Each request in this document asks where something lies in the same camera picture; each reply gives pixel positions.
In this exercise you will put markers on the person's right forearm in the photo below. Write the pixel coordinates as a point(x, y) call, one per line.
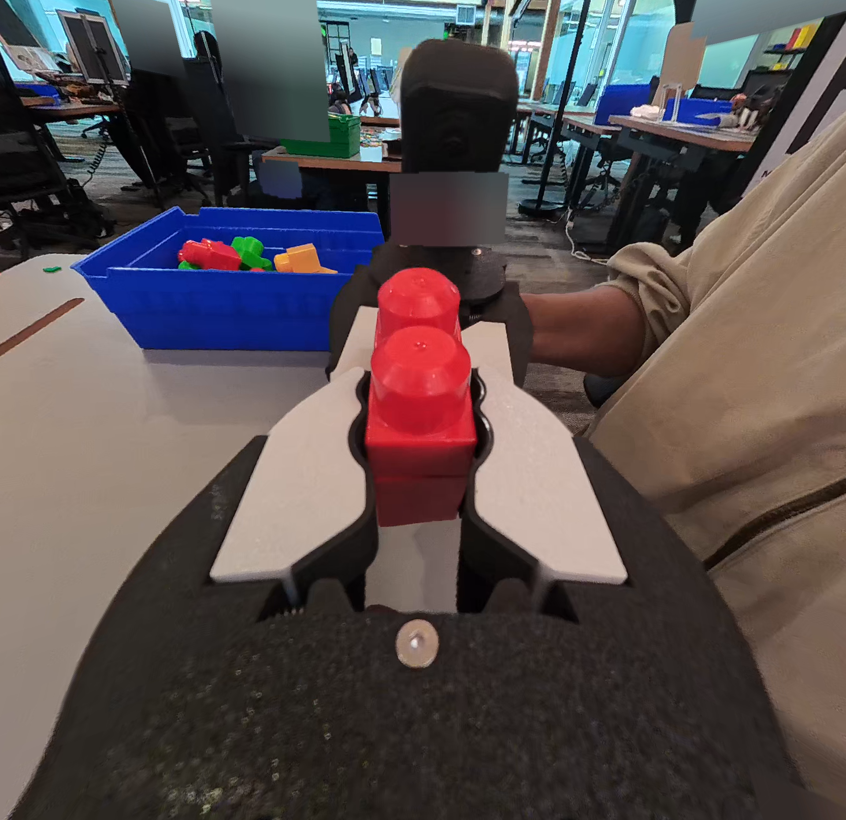
point(582, 331)

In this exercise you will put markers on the black floor lamp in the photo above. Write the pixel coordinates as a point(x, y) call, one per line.
point(555, 107)

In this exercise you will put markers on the green double toy block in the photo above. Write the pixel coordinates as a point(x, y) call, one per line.
point(251, 252)

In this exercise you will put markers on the blue plastic bin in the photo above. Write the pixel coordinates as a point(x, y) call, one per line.
point(628, 104)
point(225, 305)

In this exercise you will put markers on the yellow toy block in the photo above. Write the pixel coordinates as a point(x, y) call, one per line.
point(302, 259)

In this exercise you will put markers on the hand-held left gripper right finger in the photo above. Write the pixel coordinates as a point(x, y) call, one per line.
point(545, 496)

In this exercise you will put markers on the red double toy block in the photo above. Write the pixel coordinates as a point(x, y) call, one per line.
point(421, 411)

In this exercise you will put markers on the person's beige jacket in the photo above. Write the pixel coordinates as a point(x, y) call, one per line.
point(754, 437)

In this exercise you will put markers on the black office chair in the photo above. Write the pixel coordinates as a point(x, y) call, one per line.
point(218, 120)
point(33, 160)

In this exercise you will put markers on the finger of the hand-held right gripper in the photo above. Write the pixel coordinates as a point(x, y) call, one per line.
point(354, 338)
point(489, 351)

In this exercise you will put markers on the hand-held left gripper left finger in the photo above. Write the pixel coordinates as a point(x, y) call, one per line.
point(298, 496)

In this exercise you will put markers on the green crate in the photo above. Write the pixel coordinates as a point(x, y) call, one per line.
point(324, 136)

